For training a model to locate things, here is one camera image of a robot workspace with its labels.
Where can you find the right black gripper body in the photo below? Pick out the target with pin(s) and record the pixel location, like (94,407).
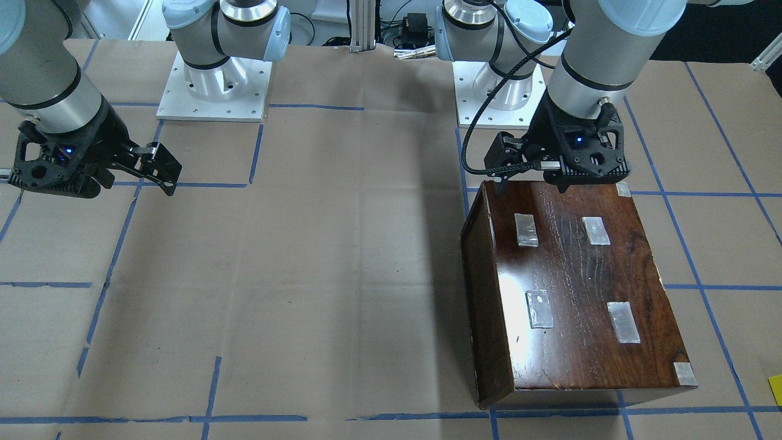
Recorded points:
(107,142)

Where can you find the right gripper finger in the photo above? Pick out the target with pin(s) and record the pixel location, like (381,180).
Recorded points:
(156,164)

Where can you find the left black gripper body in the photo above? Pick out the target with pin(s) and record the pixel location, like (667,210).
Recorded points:
(545,138)

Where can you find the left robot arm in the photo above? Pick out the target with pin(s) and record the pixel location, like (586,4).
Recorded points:
(604,51)

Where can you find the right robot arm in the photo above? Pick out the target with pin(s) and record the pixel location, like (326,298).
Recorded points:
(45,83)

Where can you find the dark wooden drawer box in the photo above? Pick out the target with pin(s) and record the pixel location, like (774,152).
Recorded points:
(566,305)

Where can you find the yellow cube block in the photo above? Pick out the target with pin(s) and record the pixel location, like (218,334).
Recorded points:
(775,383)

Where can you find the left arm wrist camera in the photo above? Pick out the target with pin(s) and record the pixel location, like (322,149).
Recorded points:
(507,150)

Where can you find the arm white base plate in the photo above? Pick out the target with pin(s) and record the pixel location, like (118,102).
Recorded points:
(233,92)
(512,108)

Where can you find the aluminium frame post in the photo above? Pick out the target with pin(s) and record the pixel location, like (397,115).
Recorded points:
(363,22)

